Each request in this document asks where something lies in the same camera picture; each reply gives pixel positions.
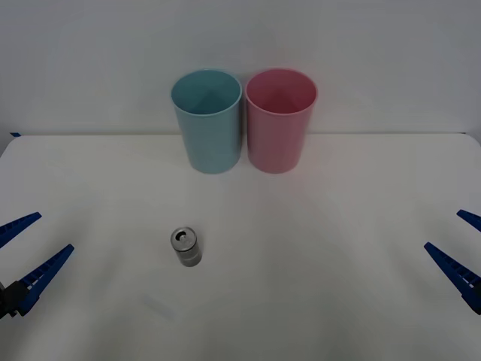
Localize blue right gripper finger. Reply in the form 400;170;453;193
423;241;481;316
455;209;481;232

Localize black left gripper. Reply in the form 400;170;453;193
0;211;75;320

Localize pink plastic bin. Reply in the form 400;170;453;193
245;68;319;175

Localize silver drink can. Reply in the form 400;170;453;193
170;226;203;268

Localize pale blue plastic bin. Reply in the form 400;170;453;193
171;68;242;175

